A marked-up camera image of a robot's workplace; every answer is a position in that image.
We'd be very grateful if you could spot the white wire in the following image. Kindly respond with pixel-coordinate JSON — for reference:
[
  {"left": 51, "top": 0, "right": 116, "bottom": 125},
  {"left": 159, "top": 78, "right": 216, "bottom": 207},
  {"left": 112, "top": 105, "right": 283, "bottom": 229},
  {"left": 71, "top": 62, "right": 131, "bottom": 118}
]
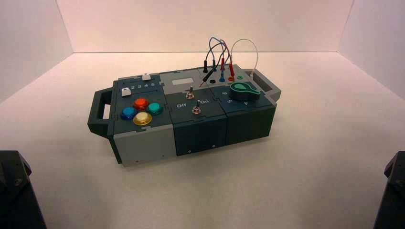
[{"left": 230, "top": 38, "right": 259, "bottom": 80}]

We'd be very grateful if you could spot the dark teal grey task box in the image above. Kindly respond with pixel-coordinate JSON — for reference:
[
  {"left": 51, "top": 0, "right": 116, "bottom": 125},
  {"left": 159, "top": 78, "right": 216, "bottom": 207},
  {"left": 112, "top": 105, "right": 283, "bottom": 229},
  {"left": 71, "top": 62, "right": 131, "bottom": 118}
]
[{"left": 87, "top": 64, "right": 282, "bottom": 167}]

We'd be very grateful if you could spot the grey display window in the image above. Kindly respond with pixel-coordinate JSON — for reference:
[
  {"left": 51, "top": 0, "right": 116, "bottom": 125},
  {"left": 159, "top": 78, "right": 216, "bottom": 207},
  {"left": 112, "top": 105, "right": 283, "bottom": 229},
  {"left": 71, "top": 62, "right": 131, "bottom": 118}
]
[{"left": 171, "top": 77, "right": 193, "bottom": 86}]

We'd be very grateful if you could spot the green rotary knob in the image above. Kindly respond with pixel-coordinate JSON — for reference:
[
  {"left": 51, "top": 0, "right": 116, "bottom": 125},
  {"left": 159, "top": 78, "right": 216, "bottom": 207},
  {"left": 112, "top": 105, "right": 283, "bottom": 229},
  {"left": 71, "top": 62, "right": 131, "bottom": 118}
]
[{"left": 229, "top": 82, "right": 262, "bottom": 102}]

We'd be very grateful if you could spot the teal push button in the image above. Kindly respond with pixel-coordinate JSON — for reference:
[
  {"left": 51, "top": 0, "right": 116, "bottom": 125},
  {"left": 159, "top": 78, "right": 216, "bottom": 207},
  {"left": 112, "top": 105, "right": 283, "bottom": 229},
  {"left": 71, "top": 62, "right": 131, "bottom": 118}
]
[{"left": 146, "top": 102, "right": 164, "bottom": 115}]

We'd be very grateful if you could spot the yellow push button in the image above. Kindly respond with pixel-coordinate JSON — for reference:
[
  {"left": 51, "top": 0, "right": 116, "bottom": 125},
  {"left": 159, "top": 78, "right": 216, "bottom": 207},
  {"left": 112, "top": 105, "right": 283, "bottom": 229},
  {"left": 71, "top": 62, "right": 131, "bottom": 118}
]
[{"left": 133, "top": 112, "right": 153, "bottom": 126}]

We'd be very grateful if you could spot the orange push button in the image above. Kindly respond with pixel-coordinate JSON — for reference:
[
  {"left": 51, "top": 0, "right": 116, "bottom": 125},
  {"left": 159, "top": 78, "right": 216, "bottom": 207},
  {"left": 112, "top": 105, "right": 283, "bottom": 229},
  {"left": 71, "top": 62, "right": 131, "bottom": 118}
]
[{"left": 133, "top": 98, "right": 150, "bottom": 111}]

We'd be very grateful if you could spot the blue push button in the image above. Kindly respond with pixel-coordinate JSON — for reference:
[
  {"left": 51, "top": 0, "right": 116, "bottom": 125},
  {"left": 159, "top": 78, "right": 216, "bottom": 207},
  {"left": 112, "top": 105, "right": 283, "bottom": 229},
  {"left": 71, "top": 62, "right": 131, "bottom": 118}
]
[{"left": 120, "top": 106, "right": 138, "bottom": 121}]

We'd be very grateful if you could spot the black banana plug wire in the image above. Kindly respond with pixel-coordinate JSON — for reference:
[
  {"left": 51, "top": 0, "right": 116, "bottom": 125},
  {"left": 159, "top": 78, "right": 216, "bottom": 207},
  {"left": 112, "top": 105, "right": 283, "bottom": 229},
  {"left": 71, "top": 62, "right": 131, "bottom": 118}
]
[{"left": 199, "top": 42, "right": 229, "bottom": 88}]

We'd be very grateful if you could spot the blue banana plug wire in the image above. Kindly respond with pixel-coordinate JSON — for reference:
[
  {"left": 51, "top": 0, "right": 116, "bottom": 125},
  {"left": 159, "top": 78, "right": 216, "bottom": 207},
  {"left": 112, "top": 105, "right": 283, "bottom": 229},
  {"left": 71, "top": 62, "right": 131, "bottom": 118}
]
[{"left": 209, "top": 36, "right": 229, "bottom": 83}]

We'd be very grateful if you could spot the red banana plug wire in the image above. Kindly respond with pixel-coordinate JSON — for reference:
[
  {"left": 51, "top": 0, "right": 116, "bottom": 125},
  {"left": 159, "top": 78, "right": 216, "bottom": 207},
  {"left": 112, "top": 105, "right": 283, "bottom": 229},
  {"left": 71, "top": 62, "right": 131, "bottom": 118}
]
[{"left": 220, "top": 39, "right": 237, "bottom": 82}]

